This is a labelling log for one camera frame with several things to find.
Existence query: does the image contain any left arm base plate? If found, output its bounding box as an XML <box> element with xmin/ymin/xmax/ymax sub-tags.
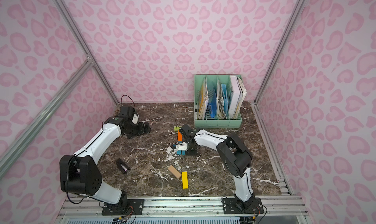
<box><xmin>101</xmin><ymin>199</ymin><xmax>145</xmax><ymax>216</ymax></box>

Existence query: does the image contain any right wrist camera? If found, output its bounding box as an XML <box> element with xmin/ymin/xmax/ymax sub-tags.
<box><xmin>176</xmin><ymin>142</ymin><xmax>188</xmax><ymax>151</ymax></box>

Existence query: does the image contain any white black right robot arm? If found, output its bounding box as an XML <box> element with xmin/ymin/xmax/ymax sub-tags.
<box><xmin>179</xmin><ymin>124</ymin><xmax>255</xmax><ymax>210</ymax></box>

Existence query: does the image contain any mint green file organizer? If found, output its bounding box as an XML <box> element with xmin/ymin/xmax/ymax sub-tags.
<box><xmin>194</xmin><ymin>74</ymin><xmax>247</xmax><ymax>128</ymax></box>

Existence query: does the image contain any white thick book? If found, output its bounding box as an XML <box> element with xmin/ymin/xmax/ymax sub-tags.
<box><xmin>228</xmin><ymin>75</ymin><xmax>242</xmax><ymax>119</ymax></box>

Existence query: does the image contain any light blue translucent folder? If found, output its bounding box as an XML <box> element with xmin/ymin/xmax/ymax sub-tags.
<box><xmin>221</xmin><ymin>83</ymin><xmax>228</xmax><ymax>117</ymax></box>

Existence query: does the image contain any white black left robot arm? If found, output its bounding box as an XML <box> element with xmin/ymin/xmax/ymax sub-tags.
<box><xmin>59</xmin><ymin>116</ymin><xmax>151</xmax><ymax>207</ymax></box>

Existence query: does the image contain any natural wood building block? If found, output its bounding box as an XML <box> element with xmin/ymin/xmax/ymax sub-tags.
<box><xmin>168</xmin><ymin>165</ymin><xmax>182</xmax><ymax>179</ymax></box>

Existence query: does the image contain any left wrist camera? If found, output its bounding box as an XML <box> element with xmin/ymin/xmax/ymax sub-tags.
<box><xmin>118</xmin><ymin>106</ymin><xmax>139</xmax><ymax>125</ymax></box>

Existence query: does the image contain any small black box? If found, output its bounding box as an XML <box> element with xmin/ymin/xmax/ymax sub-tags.
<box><xmin>116</xmin><ymin>158</ymin><xmax>131</xmax><ymax>174</ymax></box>

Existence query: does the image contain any stack of magazines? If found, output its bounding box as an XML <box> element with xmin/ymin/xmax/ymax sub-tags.
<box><xmin>216</xmin><ymin>80</ymin><xmax>227</xmax><ymax>120</ymax></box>

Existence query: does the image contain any yellow building block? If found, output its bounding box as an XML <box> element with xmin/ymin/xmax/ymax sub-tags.
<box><xmin>182</xmin><ymin>171</ymin><xmax>189</xmax><ymax>189</ymax></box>

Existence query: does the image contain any orange building block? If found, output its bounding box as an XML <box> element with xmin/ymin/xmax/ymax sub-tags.
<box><xmin>178</xmin><ymin>131</ymin><xmax>183</xmax><ymax>142</ymax></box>

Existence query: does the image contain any thin booklets right compartment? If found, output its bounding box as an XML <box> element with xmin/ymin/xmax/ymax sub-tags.
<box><xmin>234</xmin><ymin>77</ymin><xmax>247</xmax><ymax>119</ymax></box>

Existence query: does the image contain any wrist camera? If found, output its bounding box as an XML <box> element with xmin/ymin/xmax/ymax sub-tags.
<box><xmin>118</xmin><ymin>106</ymin><xmax>139</xmax><ymax>125</ymax></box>
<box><xmin>176</xmin><ymin>142</ymin><xmax>188</xmax><ymax>151</ymax></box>

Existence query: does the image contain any aluminium front rail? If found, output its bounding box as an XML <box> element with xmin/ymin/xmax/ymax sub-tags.
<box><xmin>54</xmin><ymin>196</ymin><xmax>312</xmax><ymax>224</ymax></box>

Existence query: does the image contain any blue plastic folder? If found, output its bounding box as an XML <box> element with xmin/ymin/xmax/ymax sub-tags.
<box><xmin>208</xmin><ymin>89</ymin><xmax>217</xmax><ymax>119</ymax></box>

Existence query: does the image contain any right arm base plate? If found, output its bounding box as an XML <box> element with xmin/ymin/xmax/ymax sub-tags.
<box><xmin>220</xmin><ymin>197</ymin><xmax>264</xmax><ymax>215</ymax></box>

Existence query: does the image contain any white printed paper document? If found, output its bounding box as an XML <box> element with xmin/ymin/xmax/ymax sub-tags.
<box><xmin>197</xmin><ymin>77</ymin><xmax>209</xmax><ymax>120</ymax></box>

